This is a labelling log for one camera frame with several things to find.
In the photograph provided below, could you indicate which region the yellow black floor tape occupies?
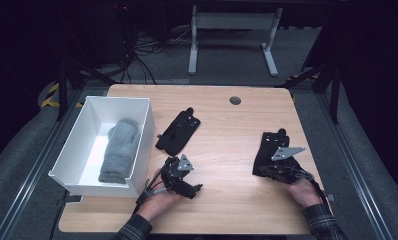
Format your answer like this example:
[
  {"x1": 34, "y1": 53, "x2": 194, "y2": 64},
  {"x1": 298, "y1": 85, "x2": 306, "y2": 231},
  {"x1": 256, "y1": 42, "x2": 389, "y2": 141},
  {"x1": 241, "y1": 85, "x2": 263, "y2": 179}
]
[{"x1": 40, "y1": 82, "x2": 85, "y2": 109}]

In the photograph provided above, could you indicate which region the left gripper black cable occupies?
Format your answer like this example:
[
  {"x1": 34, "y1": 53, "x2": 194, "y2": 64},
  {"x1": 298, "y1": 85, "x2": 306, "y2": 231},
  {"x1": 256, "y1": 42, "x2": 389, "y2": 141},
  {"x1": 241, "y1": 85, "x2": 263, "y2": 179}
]
[{"x1": 132, "y1": 168, "x2": 175, "y2": 214}]

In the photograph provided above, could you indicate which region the person's right hand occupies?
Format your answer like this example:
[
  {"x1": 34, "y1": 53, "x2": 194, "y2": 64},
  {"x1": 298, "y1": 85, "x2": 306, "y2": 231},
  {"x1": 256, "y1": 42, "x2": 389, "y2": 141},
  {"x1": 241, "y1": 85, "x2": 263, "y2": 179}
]
[{"x1": 286, "y1": 177, "x2": 324, "y2": 210}]

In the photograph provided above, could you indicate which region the black metal stand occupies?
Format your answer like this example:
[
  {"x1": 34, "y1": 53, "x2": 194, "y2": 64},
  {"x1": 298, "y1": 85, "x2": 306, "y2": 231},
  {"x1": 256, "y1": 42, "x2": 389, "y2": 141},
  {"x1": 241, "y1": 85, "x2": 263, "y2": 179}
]
[
  {"x1": 274, "y1": 54, "x2": 344, "y2": 125},
  {"x1": 54, "y1": 54, "x2": 119, "y2": 122}
]

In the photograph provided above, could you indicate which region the white desk frame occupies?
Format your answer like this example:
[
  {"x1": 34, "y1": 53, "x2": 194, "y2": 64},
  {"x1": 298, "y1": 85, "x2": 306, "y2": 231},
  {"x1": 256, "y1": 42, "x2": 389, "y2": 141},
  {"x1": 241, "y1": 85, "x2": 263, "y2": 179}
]
[{"x1": 187, "y1": 4, "x2": 284, "y2": 78}]

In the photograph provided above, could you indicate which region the person's left hand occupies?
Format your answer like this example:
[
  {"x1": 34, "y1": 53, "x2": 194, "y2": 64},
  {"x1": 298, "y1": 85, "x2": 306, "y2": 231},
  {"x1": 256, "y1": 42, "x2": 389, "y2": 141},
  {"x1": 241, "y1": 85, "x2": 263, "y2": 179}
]
[{"x1": 134, "y1": 169, "x2": 183, "y2": 223}]

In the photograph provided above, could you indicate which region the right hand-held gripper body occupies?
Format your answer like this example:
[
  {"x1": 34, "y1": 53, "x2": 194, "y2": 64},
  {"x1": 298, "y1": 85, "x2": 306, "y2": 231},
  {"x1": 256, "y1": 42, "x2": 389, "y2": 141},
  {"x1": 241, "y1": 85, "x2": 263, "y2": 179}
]
[{"x1": 264, "y1": 146, "x2": 307, "y2": 185}]

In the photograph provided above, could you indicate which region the aluminium floor rail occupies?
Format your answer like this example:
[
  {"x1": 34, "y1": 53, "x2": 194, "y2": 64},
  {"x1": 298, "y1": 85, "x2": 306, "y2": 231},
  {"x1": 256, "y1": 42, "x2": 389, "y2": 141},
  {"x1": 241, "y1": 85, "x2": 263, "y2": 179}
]
[
  {"x1": 314, "y1": 92, "x2": 395, "y2": 240},
  {"x1": 0, "y1": 89, "x2": 85, "y2": 240}
]

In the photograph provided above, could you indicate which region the black glove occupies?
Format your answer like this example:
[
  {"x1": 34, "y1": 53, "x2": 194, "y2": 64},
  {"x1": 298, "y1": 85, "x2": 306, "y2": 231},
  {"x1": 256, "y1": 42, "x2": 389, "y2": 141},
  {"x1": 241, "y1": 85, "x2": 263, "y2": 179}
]
[
  {"x1": 251, "y1": 127, "x2": 302, "y2": 183},
  {"x1": 154, "y1": 106, "x2": 202, "y2": 158}
]

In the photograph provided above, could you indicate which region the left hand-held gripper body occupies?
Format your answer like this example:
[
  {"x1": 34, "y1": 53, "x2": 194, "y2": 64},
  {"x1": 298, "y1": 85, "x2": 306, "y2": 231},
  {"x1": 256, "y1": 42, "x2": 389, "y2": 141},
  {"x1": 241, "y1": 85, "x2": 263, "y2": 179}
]
[{"x1": 159, "y1": 153, "x2": 196, "y2": 200}]

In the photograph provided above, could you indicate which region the tangle of floor cables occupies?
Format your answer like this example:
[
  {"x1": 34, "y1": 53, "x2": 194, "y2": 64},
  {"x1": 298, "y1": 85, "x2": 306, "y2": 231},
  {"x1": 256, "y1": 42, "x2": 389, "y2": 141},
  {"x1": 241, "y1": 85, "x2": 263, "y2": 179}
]
[{"x1": 115, "y1": 3, "x2": 195, "y2": 85}]

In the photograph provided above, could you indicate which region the white box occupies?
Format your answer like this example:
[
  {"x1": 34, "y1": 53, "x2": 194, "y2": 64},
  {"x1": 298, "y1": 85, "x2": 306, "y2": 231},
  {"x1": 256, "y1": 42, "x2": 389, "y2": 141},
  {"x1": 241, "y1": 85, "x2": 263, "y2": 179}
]
[{"x1": 48, "y1": 95, "x2": 156, "y2": 199}]

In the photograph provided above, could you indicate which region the grey mitten with label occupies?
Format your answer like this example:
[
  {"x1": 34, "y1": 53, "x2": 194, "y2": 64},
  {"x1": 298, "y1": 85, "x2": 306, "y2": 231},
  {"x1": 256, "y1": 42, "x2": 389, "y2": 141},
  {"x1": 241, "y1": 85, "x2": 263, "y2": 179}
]
[{"x1": 98, "y1": 117, "x2": 142, "y2": 183}]

